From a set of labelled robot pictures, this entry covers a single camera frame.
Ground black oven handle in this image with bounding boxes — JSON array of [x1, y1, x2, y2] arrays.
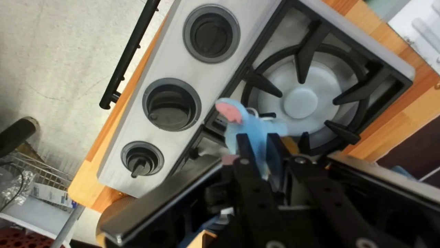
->
[[99, 0, 163, 111]]

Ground silver wire basket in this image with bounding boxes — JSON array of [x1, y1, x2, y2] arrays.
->
[[0, 147, 75, 218]]

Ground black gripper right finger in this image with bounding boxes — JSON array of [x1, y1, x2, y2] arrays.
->
[[267, 133, 384, 248]]

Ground blue plush mouse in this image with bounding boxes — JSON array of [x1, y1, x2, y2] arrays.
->
[[215, 97, 289, 181]]

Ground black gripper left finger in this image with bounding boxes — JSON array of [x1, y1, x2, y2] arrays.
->
[[231, 133, 288, 248]]

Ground grey toy stove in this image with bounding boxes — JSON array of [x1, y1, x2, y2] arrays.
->
[[97, 0, 417, 199]]

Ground red plastic basket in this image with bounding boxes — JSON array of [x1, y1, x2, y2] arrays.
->
[[0, 227, 70, 248]]

